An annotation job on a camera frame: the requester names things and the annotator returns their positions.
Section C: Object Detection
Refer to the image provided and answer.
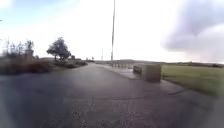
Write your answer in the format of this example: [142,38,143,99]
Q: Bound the round dark tree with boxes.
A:
[45,36,73,62]

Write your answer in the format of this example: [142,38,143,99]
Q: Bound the green grass field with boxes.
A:
[160,63,224,98]

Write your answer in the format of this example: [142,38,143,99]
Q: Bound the distant low hills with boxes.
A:
[96,59,224,68]

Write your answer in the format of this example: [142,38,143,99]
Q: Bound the bare thin trees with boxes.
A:
[0,37,36,59]

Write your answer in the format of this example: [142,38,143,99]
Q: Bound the row of bollards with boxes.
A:
[109,61,134,70]

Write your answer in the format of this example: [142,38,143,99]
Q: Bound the grey asphalt path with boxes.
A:
[0,62,224,128]

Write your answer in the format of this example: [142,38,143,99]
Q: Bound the thin tall lamp post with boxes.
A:
[109,0,117,63]

